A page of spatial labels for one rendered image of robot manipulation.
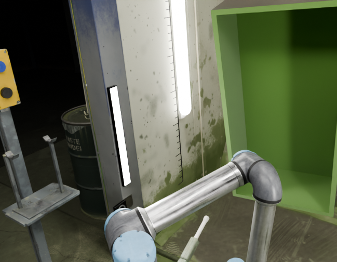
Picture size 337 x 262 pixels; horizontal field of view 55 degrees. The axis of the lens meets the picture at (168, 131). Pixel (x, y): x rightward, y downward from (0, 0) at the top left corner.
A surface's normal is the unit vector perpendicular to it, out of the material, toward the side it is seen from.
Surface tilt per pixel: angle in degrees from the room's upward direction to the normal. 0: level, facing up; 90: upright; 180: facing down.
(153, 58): 90
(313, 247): 0
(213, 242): 0
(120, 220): 15
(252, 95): 102
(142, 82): 90
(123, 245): 5
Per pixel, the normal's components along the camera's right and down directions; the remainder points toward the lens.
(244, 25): -0.47, 0.54
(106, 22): 0.81, 0.15
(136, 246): -0.05, -0.90
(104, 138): -0.58, 0.34
